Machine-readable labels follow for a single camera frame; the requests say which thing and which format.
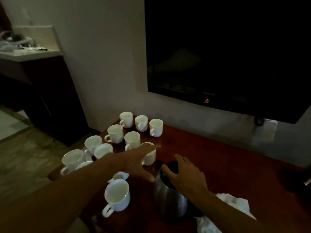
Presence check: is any person's right hand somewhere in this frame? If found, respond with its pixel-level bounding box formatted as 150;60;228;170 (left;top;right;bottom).
161;154;208;199

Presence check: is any person's left hand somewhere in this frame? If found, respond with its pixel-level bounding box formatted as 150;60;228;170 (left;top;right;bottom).
121;142;162;183

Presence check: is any white ceramic cup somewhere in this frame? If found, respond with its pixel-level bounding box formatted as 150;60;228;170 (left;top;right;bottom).
60;149;86;176
102;179;131;218
108;171;130;183
93;143;114;160
124;131;141;151
75;161;94;171
141;142;157;166
104;124;124;144

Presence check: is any steel kettle with black lid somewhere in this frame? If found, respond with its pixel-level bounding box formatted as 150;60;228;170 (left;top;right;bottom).
153;160;203;219

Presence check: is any group of white cups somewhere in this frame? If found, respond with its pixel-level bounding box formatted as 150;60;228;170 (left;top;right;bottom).
84;111;164;156

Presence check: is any white cloth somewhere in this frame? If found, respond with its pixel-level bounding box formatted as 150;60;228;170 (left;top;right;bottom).
197;193;257;233

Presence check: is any black and steel kettle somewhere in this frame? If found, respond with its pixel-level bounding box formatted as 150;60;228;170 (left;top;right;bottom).
279;167;311;211

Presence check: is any person's right forearm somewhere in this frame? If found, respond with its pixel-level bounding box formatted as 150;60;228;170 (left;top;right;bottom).
192;189;268;233

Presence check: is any person's left forearm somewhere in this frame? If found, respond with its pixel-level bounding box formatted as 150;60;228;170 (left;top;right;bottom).
0;154;127;233

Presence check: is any dark red wooden table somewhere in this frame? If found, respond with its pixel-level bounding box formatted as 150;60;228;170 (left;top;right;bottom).
47;116;311;233

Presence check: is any dark wooden cabinet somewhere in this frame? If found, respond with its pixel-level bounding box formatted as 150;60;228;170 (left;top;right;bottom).
0;55;89;147

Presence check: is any pale stone countertop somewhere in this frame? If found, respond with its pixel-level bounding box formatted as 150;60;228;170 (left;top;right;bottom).
0;48;63;62

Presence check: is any grey crumpled bundle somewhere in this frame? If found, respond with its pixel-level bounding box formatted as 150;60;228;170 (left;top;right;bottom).
0;31;33;52

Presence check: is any black wall television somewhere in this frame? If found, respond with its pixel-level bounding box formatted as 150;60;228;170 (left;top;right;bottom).
144;0;311;125

